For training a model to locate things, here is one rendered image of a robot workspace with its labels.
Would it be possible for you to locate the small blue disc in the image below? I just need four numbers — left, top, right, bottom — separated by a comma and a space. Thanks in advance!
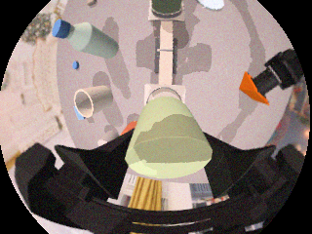
71, 61, 79, 69

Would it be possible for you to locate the grey cylinder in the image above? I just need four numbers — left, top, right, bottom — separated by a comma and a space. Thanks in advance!
97, 130, 118, 147

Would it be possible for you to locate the light blue cube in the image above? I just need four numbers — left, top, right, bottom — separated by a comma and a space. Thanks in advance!
74, 106, 86, 120

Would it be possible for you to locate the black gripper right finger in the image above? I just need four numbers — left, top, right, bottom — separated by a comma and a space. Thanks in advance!
202, 132, 276, 199

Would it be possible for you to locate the beige open cylinder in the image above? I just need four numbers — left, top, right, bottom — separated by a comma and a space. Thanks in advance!
74, 86, 113, 118

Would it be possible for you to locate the orange cylinder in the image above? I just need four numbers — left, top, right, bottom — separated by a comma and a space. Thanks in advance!
121, 121, 137, 135

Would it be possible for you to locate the white round disc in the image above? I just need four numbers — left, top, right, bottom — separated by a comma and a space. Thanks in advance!
196, 0, 223, 11

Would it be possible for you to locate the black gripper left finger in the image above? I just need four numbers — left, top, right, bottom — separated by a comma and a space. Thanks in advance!
55, 129, 135, 200

